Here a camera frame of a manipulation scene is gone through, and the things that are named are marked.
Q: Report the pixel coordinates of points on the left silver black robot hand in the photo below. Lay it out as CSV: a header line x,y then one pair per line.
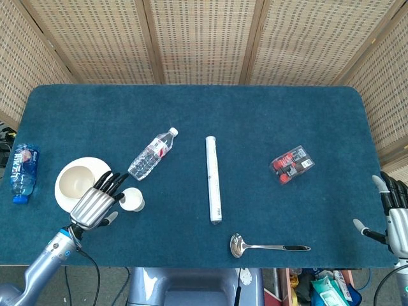
x,y
92,207

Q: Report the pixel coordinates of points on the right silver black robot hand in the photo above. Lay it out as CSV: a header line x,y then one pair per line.
x,y
398,223

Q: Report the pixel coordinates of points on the beige bowl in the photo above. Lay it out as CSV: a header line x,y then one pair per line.
x,y
76,181

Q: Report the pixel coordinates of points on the white paper cup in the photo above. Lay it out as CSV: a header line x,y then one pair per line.
x,y
132,201

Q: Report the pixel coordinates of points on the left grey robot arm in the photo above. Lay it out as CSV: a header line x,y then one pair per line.
x,y
41,264

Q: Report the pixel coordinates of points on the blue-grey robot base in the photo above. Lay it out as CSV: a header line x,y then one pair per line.
x,y
194,287

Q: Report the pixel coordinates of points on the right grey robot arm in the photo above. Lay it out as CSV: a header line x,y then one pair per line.
x,y
402,280

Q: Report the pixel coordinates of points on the white round plate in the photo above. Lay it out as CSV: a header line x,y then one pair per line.
x,y
99,165

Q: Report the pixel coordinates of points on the clear water bottle red label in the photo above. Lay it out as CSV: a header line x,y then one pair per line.
x,y
150,156

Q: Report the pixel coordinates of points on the blue drink bottle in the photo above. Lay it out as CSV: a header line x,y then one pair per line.
x,y
24,169

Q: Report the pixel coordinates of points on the red crate of clutter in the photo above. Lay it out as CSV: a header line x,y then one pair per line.
x,y
318,287

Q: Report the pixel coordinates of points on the clear box red black items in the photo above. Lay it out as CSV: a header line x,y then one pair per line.
x,y
291,165

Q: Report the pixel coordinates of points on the white wrapped film roll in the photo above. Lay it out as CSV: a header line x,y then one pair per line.
x,y
213,178

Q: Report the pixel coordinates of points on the blue table cloth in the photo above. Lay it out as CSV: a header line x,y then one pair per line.
x,y
204,111

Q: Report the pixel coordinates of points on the woven bamboo folding screen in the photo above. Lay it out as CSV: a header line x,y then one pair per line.
x,y
204,41

